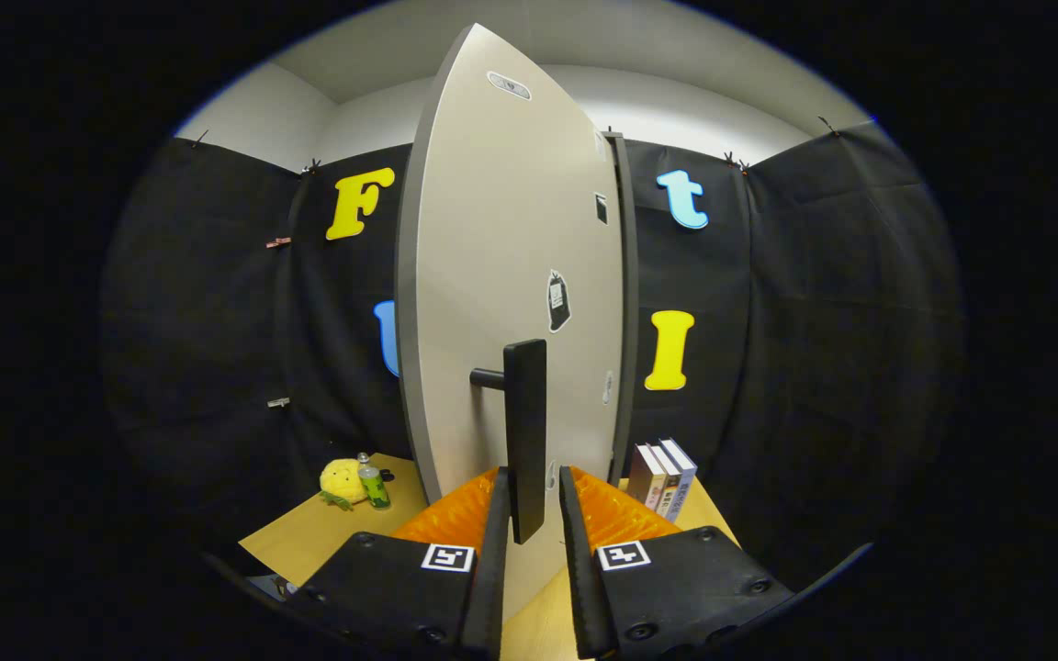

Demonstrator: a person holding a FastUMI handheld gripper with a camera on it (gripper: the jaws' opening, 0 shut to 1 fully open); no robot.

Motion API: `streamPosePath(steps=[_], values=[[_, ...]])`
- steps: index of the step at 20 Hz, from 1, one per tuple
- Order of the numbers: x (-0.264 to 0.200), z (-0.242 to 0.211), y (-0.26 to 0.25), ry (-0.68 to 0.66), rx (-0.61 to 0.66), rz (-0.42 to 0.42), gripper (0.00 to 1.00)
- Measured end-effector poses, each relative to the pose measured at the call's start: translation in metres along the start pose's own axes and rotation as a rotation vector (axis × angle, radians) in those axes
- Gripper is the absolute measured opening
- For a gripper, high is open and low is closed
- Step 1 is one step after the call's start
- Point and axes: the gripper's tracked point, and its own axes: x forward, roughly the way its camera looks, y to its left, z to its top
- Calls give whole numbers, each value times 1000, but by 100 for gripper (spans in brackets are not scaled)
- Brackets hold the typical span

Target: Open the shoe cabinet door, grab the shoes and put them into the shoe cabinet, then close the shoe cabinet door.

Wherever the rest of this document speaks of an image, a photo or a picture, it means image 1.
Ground black door handle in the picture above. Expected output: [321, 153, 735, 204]
[469, 338, 548, 545]

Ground yellow plush toy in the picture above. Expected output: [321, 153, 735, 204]
[319, 458, 370, 511]

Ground brown cover book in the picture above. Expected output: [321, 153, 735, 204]
[628, 444, 668, 511]

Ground blue spine book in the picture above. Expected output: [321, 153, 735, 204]
[659, 438, 698, 523]

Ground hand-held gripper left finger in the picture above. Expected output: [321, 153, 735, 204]
[286, 465, 512, 661]

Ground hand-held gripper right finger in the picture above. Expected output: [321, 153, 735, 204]
[557, 465, 796, 661]

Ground black backdrop cloth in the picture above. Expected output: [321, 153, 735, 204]
[97, 118, 966, 588]

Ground beige shoe cabinet door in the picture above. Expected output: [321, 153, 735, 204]
[394, 23, 629, 621]

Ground green drink bottle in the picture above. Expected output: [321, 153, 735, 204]
[356, 452, 392, 510]

